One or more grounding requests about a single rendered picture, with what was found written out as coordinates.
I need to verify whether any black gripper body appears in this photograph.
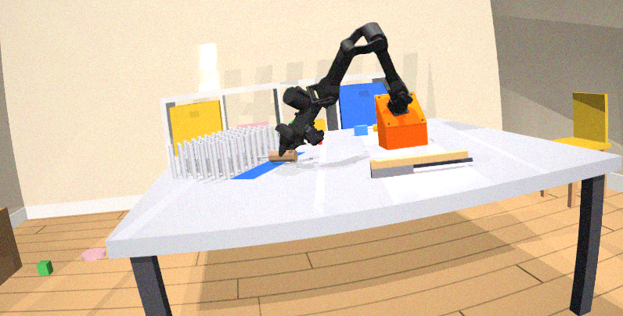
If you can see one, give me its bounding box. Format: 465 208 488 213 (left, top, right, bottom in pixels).
275 110 315 144

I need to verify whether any blue flat strip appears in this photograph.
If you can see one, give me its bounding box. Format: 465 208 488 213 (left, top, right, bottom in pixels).
231 161 286 179

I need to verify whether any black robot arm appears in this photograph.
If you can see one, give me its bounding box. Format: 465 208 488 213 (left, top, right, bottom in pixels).
283 22 413 146

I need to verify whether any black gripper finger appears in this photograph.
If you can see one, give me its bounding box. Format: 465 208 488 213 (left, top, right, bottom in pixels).
287 138 307 150
279 133 297 156

